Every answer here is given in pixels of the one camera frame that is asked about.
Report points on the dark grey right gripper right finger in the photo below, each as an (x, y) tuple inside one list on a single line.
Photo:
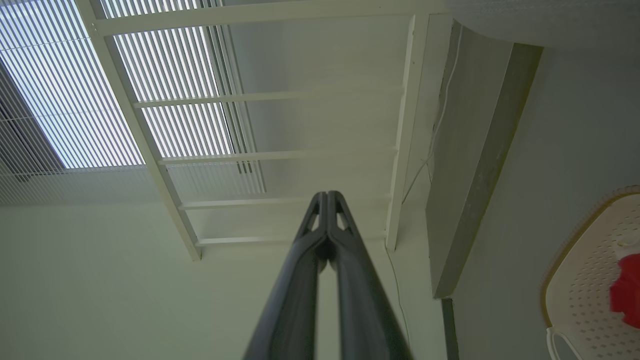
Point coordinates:
[(365, 310)]

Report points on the white slatted window blind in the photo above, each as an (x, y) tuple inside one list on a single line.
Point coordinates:
[(65, 100)]

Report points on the black baseboard strip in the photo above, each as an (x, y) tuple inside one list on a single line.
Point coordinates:
[(450, 330)]

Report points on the red garment with white trim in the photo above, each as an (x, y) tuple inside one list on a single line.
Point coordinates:
[(627, 295)]

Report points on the white metal railing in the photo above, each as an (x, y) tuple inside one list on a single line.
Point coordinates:
[(150, 145)]

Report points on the cream perforated laundry basket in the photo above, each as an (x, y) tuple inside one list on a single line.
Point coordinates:
[(585, 290)]

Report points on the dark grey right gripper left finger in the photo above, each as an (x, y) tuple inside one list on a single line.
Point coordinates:
[(295, 300)]

